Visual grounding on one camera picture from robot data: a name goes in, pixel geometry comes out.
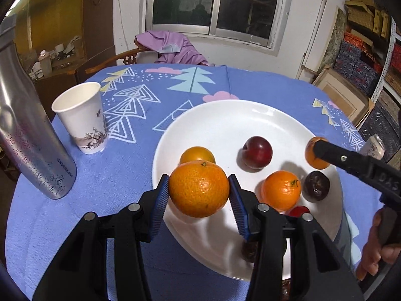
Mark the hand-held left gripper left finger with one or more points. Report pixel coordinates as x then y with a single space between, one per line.
158 207

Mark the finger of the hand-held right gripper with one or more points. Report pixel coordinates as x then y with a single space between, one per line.
341 158

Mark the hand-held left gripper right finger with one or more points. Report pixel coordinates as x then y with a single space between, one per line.
239 207

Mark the dark passion fruit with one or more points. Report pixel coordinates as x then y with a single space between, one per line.
316 185

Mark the orange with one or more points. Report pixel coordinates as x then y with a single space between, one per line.
199 189
281 189

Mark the dark red plum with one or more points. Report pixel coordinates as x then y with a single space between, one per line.
257 152

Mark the red tomato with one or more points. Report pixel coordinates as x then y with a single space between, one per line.
297 210

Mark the white plate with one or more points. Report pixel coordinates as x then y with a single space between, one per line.
219 125

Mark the person's right hand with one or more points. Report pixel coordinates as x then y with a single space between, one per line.
371 254

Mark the white drink can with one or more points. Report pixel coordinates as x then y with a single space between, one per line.
372 147

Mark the blue printed tablecloth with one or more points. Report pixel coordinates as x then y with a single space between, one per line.
125 169

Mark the stack of patterned boxes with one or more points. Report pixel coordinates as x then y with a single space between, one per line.
354 59

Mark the white metal shelf rack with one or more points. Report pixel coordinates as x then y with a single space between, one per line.
387 56

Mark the white paper cup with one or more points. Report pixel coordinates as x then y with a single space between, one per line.
84 119

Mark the white board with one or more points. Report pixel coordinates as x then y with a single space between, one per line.
315 37

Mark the steel water bottle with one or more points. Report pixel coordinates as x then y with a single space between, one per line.
31 147

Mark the brown wooden armchair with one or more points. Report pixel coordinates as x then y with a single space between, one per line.
106 61

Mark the purple cloth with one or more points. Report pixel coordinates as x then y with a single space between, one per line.
169 47

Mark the small plastic bottle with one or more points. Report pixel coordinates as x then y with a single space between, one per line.
45 62

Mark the wooden glass cabinet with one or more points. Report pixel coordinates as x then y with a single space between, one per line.
94 22

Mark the sliding glass window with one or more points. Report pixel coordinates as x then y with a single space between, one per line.
219 3

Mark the cardboard picture frame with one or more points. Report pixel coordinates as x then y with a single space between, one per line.
338 91

